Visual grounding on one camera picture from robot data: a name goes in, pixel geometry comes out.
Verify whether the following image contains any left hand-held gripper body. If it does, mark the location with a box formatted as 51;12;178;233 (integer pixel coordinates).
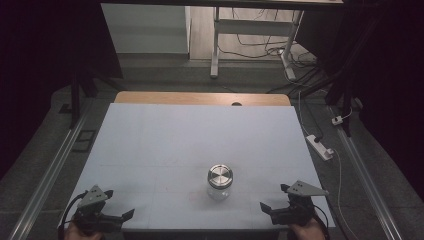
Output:
72;184;124;235

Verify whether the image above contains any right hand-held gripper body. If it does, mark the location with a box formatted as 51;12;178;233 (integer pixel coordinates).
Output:
270;180;330;227

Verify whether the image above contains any clear glass jar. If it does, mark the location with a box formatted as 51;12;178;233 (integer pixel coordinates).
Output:
206;182;232;202

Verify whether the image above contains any person's right hand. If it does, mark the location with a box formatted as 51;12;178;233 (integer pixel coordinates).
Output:
287;217;328;240

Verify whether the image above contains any person's left hand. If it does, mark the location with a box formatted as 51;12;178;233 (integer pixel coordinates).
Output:
64;221;104;240

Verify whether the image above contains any white power strip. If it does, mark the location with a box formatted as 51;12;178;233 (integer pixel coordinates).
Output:
305;133;335;162

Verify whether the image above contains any black metal stand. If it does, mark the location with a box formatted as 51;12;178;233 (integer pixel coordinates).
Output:
323;63;355;138
67;65;101;130

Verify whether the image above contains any dark curtain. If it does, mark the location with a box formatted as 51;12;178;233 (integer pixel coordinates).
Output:
294;0;424;204
0;0;124;183

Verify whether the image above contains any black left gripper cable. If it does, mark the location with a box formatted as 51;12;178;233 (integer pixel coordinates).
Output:
57;191;88;240

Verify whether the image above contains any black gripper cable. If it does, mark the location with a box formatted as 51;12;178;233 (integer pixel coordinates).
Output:
57;191;88;240
312;203;330;234

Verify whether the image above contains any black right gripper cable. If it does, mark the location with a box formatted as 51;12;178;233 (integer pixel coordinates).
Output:
312;203;330;234

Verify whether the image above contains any aluminium floor rail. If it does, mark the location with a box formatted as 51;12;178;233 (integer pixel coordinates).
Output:
328;105;405;240
7;98;95;240

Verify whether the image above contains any white power cable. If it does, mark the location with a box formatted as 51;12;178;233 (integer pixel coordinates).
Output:
297;90;360;240

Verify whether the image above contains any black rectangular floor frame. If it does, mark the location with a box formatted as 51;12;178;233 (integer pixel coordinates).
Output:
71;129;98;154

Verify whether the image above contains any tangle of floor cables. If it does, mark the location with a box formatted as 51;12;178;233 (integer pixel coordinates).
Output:
217;7;326;96

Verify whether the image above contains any white desk frame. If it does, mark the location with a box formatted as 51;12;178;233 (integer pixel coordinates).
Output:
209;6;305;82

